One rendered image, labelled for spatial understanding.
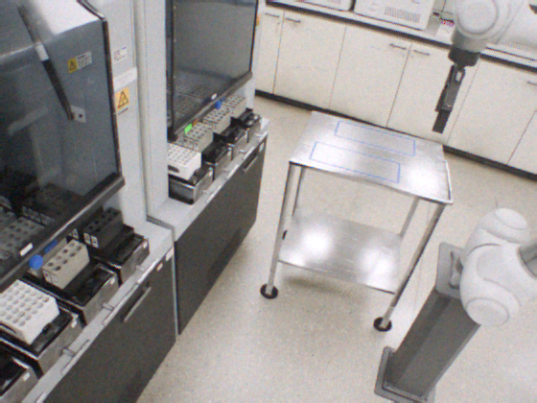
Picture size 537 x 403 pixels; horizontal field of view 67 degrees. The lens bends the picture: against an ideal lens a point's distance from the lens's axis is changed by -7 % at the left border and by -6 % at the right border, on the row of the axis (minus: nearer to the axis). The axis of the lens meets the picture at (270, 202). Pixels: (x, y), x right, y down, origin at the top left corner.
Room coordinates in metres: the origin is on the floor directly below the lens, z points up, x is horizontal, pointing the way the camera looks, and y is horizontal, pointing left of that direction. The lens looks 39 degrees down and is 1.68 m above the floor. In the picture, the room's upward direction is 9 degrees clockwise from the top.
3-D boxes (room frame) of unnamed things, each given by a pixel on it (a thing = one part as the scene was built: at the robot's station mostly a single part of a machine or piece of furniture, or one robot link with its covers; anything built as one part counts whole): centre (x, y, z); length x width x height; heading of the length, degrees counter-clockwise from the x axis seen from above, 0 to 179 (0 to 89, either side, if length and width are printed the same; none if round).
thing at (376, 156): (1.51, -0.38, 0.41); 0.67 x 0.46 x 0.82; 80
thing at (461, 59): (1.08, -0.43, 1.36); 0.08 x 0.07 x 0.09; 164
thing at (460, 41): (1.08, -0.43, 1.43); 0.09 x 0.09 x 0.06
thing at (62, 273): (0.66, 0.47, 0.85); 0.12 x 0.02 x 0.06; 165
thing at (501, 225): (0.99, -0.72, 0.87); 0.18 x 0.16 x 0.22; 158
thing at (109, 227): (0.81, 0.43, 0.85); 0.12 x 0.02 x 0.06; 164
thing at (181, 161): (1.22, 0.41, 0.83); 0.30 x 0.10 x 0.06; 74
